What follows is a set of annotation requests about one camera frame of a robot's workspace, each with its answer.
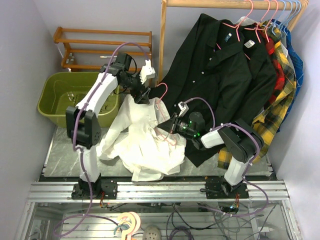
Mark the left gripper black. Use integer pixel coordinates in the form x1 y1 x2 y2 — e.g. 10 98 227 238
121 71 152 105

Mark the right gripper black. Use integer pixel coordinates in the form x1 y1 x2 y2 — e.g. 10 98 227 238
157 112 196 137

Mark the pink wire hanger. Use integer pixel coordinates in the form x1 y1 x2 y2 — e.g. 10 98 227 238
155 82 177 147

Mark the white shirt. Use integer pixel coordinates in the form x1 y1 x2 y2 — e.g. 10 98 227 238
96 95 187 182

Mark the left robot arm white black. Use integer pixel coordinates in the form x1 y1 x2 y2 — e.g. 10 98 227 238
65 52 156 199

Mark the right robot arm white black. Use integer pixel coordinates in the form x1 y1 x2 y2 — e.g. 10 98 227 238
157 112 264 198

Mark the black shirt front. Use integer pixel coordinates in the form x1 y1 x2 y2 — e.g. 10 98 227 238
147 12 252 168

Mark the black shirt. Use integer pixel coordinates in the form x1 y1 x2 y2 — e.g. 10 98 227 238
234 25 277 125
147 12 252 168

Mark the yellow plaid shirt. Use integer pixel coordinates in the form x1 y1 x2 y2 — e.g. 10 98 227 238
233 23 285 163

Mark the black shirt behind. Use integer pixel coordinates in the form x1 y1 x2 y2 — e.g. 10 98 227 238
234 25 277 125

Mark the pink hanger of black shirt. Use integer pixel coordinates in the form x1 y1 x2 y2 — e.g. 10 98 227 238
216 0 254 60

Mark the red plaid shirt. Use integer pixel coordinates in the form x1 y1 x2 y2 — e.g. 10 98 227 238
258 30 285 108

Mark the blue shirt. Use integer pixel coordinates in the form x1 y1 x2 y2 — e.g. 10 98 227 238
269 26 304 122

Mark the blue hanger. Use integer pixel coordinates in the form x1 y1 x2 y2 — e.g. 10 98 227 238
280 0 292 23
282 0 302 29
271 0 287 39

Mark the green plastic laundry basket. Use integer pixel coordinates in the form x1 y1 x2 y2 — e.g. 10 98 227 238
37 72 120 128

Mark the peach plastic hangers pile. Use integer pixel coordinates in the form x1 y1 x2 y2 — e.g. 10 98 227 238
113 211 141 240

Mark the wooden shoe rack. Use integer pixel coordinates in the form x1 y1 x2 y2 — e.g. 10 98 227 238
53 26 153 74

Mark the grey perforated shoe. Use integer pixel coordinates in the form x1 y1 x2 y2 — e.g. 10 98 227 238
142 225 162 240

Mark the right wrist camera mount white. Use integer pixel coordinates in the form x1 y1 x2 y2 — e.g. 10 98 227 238
178 101 189 118

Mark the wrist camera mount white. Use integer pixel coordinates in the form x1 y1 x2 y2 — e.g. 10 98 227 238
139 60 156 84
178 101 189 118

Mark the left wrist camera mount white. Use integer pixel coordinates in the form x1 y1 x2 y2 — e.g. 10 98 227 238
139 60 156 84

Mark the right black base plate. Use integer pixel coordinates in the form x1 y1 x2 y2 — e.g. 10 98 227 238
199 180 249 199

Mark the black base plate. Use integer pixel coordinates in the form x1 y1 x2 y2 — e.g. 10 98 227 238
199 180 249 199
71 179 118 200

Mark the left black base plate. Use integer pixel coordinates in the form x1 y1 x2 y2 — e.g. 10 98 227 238
71 179 118 200

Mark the aluminium rail base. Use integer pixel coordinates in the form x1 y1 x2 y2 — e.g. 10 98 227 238
27 177 290 204

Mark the wooden clothes rack frame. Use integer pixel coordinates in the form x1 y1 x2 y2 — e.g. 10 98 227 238
158 0 309 83

